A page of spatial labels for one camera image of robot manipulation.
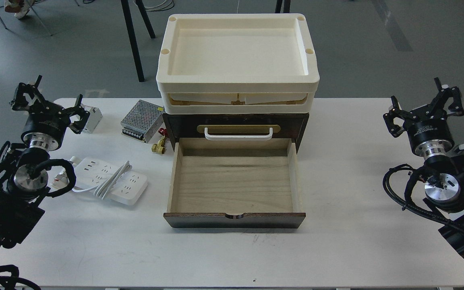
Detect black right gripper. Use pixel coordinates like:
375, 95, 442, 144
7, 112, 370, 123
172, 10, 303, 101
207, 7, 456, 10
383, 77, 464, 157

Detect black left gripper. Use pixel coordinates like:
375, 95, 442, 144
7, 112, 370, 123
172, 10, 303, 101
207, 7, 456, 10
10, 75, 91, 151

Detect white power strip with cable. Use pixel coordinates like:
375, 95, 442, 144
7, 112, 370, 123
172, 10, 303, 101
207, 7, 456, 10
69, 156, 148, 205

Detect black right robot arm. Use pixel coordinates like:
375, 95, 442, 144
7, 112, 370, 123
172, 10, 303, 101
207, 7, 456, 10
383, 78, 464, 258

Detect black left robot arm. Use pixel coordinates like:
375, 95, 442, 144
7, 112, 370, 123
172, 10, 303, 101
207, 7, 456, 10
0, 76, 90, 290

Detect white circuit breaker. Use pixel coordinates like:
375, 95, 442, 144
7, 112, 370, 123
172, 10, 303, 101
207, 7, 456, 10
81, 104, 103, 134

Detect silver mesh power supply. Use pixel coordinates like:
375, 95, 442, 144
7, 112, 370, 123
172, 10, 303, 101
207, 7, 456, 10
121, 100, 164, 143

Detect metal chair legs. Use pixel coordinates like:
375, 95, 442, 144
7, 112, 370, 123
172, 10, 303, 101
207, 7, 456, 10
0, 0, 79, 37

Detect black table legs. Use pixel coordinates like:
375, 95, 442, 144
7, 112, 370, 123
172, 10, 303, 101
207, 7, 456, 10
120, 0, 156, 83

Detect cream plastic tray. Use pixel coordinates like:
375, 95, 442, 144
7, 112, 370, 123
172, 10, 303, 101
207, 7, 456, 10
156, 13, 320, 114

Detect open wooden drawer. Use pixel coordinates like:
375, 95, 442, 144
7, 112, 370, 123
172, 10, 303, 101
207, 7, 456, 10
164, 138, 306, 229

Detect brass valve red handle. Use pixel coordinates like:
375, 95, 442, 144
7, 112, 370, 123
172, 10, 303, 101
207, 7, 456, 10
151, 127, 169, 155

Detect white drawer handle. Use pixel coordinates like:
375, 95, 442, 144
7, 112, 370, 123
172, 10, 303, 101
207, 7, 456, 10
204, 127, 273, 141

